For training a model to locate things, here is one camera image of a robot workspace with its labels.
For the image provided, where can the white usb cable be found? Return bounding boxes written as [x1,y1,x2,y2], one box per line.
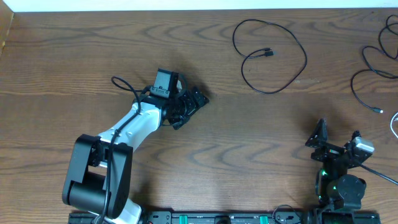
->
[389,111,398,139]

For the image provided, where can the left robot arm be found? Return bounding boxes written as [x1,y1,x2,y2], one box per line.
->
[62,69,209,224]

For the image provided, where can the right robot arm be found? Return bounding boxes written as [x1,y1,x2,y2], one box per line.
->
[301,119,375,223]

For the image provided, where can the right camera black cable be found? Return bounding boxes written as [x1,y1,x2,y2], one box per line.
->
[346,149,398,186]

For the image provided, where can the camera black cable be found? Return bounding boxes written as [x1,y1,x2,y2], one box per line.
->
[93,76,153,224]
[346,149,398,186]

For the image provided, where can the left camera black cable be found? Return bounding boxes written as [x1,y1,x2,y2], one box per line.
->
[93,76,153,224]

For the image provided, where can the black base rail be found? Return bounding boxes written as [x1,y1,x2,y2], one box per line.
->
[138,211,381,224]

